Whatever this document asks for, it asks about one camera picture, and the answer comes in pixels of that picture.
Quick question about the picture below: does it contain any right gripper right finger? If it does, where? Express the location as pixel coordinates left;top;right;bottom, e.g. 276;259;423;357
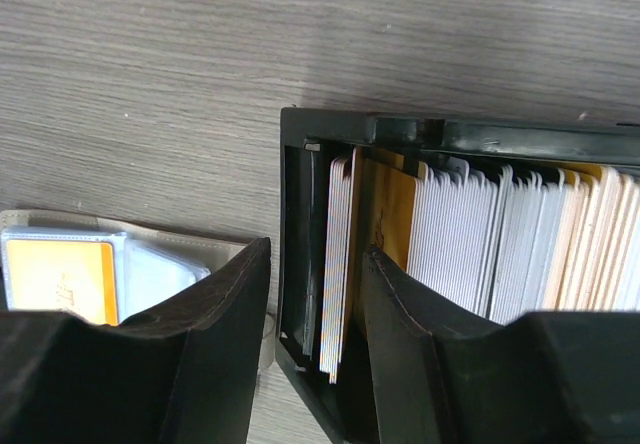
362;248;639;443

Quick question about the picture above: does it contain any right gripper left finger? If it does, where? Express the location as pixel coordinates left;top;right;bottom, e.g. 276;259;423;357
1;238;271;443

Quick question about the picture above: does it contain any grey leather card holder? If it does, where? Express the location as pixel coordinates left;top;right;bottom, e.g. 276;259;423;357
1;209;274;370

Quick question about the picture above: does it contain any black card box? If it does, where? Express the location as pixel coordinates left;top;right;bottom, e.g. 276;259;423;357
277;107;639;443

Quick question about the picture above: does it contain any stack of white cards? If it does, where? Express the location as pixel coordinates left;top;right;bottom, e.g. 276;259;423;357
318;148;639;381

